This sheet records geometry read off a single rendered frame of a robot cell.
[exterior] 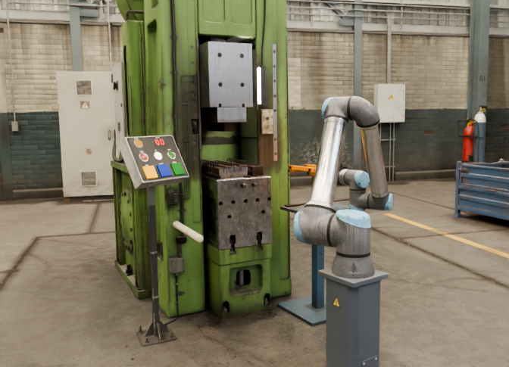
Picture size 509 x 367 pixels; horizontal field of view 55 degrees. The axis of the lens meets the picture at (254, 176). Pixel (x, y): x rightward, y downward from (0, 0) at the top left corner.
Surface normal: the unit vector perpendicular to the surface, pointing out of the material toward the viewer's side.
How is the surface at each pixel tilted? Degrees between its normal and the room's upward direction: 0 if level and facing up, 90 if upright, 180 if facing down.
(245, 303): 89
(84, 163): 90
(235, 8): 90
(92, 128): 90
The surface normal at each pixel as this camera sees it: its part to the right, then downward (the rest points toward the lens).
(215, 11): 0.43, 0.10
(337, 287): -0.82, 0.07
